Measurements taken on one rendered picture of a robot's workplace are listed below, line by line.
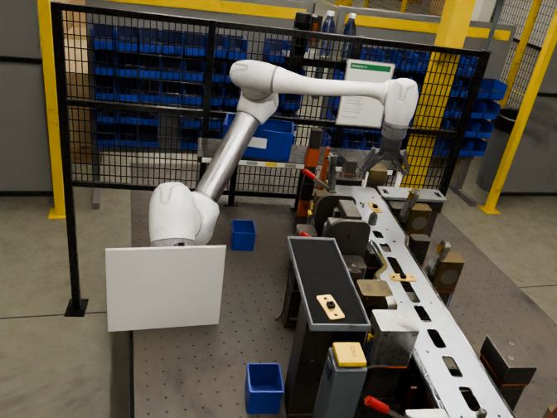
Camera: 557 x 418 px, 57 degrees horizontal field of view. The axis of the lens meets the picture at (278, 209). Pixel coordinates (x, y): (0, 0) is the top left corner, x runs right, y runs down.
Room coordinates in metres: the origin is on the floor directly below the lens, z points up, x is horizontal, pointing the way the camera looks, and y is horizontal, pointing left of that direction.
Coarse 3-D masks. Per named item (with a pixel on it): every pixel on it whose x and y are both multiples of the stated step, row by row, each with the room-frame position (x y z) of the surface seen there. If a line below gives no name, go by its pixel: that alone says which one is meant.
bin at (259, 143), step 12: (228, 120) 2.25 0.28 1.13; (276, 120) 2.26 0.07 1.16; (264, 132) 2.10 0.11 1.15; (276, 132) 2.10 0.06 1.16; (288, 132) 2.26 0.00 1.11; (252, 144) 2.10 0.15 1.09; (264, 144) 2.10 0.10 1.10; (276, 144) 2.11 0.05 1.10; (288, 144) 2.11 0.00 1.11; (252, 156) 2.10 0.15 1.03; (264, 156) 2.10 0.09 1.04; (276, 156) 2.11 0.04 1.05; (288, 156) 2.11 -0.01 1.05
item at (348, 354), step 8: (336, 344) 0.85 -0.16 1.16; (344, 344) 0.85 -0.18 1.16; (352, 344) 0.85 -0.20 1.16; (360, 344) 0.86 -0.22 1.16; (336, 352) 0.82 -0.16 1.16; (344, 352) 0.83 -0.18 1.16; (352, 352) 0.83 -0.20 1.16; (360, 352) 0.83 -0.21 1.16; (344, 360) 0.80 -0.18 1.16; (352, 360) 0.81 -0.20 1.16; (360, 360) 0.81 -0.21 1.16
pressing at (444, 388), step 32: (352, 192) 1.95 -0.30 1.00; (384, 224) 1.72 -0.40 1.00; (384, 256) 1.49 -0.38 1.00; (416, 288) 1.33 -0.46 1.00; (416, 320) 1.17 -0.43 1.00; (448, 320) 1.20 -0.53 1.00; (416, 352) 1.04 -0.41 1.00; (448, 352) 1.06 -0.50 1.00; (448, 384) 0.95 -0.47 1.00; (480, 384) 0.96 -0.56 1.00; (448, 416) 0.84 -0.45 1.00; (512, 416) 0.88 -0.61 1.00
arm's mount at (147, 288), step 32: (128, 256) 1.28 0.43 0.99; (160, 256) 1.31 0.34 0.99; (192, 256) 1.35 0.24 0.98; (224, 256) 1.38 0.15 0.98; (128, 288) 1.28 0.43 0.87; (160, 288) 1.31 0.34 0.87; (192, 288) 1.35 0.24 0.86; (128, 320) 1.28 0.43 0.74; (160, 320) 1.32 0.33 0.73; (192, 320) 1.35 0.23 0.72
